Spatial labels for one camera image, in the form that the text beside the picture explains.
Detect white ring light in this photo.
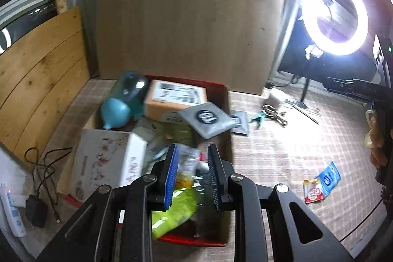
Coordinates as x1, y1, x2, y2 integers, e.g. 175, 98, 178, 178
300, 0, 368, 56

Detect green snack bag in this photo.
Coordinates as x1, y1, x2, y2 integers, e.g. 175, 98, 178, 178
151, 188, 197, 239

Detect white printed box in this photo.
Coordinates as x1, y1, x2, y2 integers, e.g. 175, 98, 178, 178
69, 129, 147, 203

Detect dark teal glass jar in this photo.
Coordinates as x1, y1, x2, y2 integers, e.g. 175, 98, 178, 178
109, 71, 149, 121

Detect grey T9 sachet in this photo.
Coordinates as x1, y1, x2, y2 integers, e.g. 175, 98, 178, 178
230, 111, 250, 136
177, 102, 237, 140

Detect clear plastic ruler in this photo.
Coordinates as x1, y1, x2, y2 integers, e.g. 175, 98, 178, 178
284, 99, 320, 116

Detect teal rubber bulb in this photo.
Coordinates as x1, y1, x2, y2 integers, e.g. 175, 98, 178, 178
100, 97, 131, 130

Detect light wooden board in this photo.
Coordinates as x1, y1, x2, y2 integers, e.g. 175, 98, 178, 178
97, 0, 283, 94

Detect blue wet wipe packet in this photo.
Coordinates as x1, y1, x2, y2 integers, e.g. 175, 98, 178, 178
316, 162, 341, 198

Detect silver metal clamp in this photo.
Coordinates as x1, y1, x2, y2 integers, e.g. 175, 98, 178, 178
262, 104, 288, 127

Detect orange labelled carton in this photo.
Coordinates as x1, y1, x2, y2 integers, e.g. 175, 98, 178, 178
144, 80, 208, 123

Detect teal clothes peg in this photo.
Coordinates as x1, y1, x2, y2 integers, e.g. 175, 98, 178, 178
249, 112, 267, 129

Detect red cardboard box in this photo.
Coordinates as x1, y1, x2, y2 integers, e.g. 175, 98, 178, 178
57, 78, 232, 247

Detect person's right hand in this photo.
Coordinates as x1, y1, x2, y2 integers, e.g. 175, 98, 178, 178
364, 109, 388, 169

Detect small Coffee mate packet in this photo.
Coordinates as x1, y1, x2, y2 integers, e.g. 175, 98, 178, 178
303, 178, 324, 204

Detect white power strip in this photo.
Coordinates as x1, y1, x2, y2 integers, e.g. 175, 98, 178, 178
1, 186, 27, 238

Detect pine wood panel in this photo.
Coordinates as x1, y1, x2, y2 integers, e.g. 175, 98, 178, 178
1, 7, 90, 170

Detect black charger with cable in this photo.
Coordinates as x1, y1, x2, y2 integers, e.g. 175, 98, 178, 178
23, 147, 73, 229

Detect black light stand pole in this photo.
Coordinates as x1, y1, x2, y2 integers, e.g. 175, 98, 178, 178
300, 78, 310, 102

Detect checkered tablecloth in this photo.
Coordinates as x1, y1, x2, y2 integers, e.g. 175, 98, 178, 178
45, 78, 388, 262

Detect white pen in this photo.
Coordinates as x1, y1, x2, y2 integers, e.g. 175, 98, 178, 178
293, 105, 319, 124

